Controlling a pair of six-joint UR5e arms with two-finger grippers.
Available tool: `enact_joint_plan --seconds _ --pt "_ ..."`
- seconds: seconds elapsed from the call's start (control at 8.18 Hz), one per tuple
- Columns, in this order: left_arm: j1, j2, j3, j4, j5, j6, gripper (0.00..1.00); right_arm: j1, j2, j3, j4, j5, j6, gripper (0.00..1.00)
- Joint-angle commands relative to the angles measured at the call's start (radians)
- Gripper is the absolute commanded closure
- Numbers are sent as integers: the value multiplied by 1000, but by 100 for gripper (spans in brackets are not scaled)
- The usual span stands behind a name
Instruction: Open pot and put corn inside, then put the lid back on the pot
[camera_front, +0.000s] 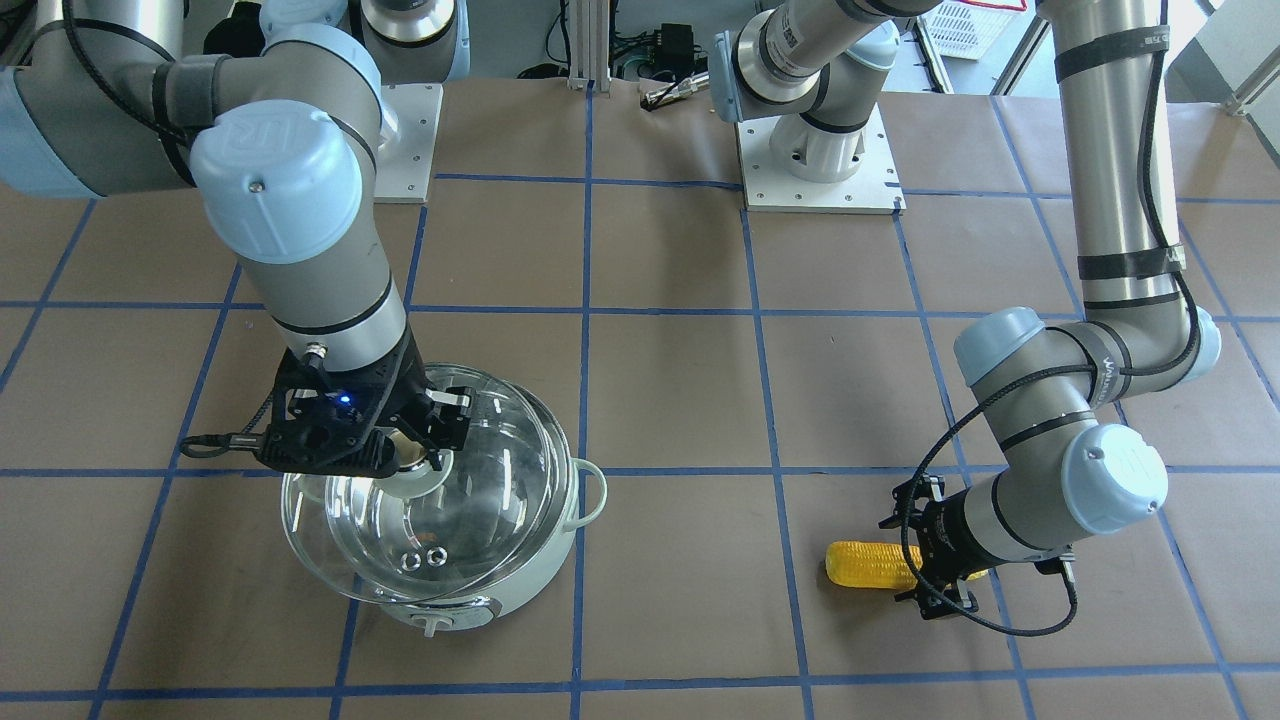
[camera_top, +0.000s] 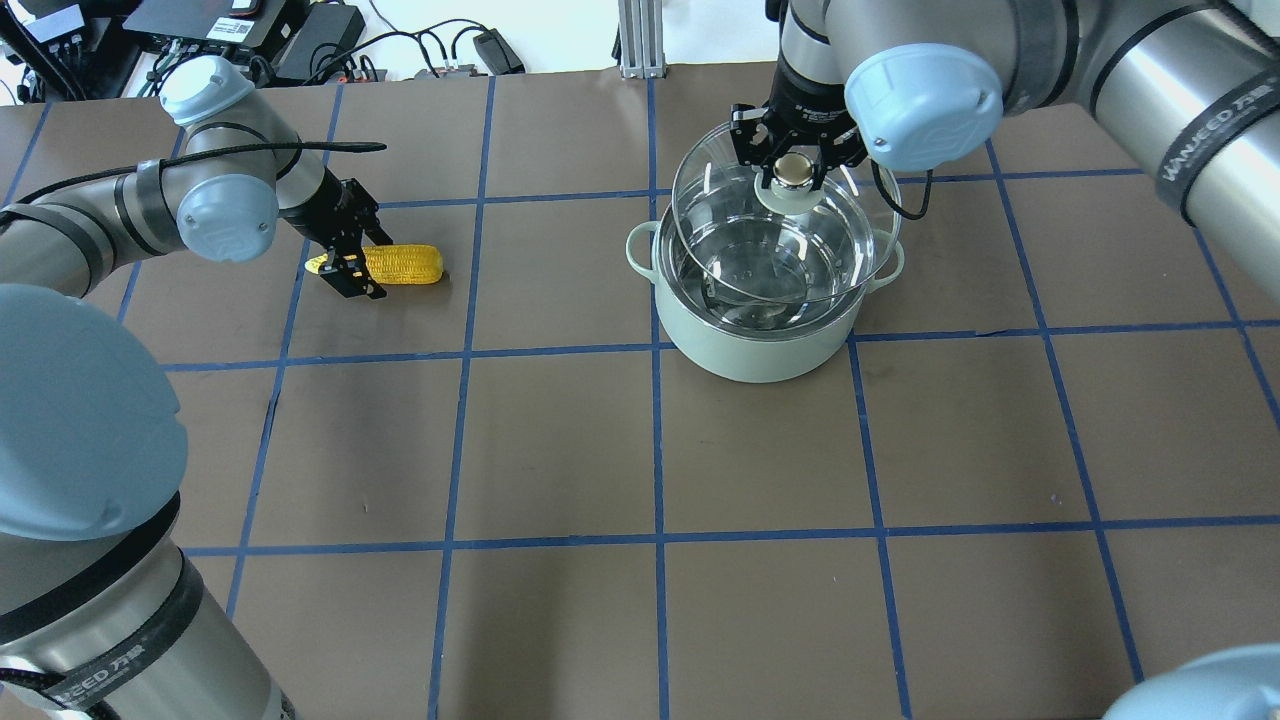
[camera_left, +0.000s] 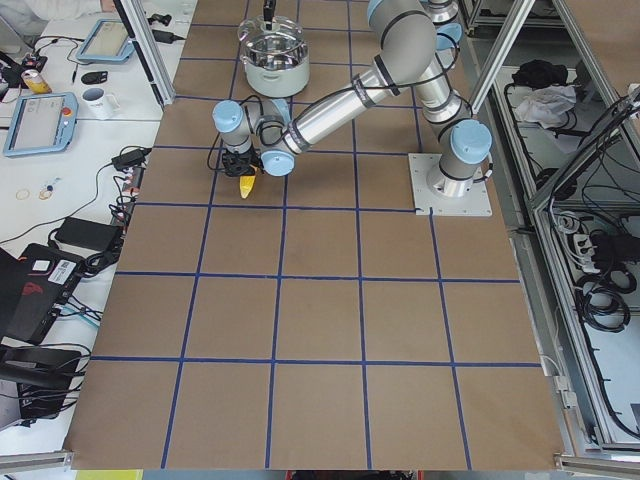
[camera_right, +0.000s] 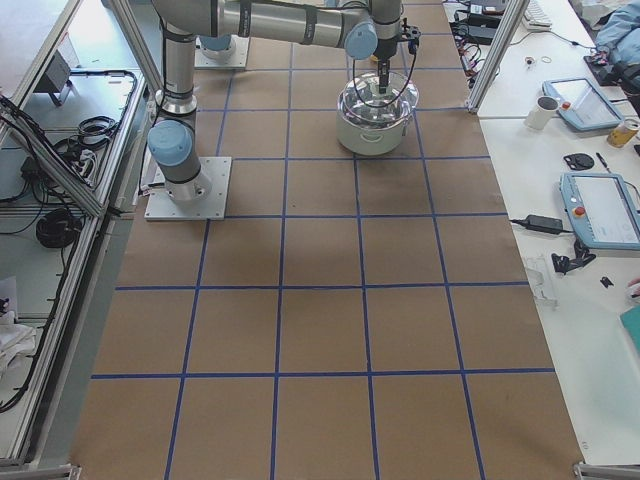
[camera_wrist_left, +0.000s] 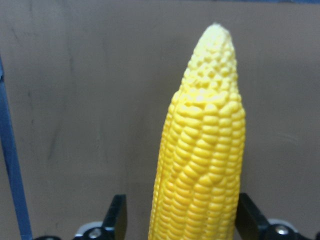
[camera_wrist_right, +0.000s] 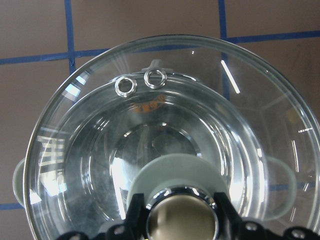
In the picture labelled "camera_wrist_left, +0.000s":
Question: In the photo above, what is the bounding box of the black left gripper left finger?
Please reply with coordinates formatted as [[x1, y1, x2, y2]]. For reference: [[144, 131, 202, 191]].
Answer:
[[101, 194, 127, 240]]

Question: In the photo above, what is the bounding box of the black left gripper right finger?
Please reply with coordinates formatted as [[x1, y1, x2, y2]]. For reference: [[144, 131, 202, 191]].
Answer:
[[236, 192, 269, 240]]

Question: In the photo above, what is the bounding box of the yellow corn cob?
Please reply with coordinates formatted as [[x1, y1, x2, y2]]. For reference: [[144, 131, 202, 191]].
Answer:
[[148, 23, 246, 240]]

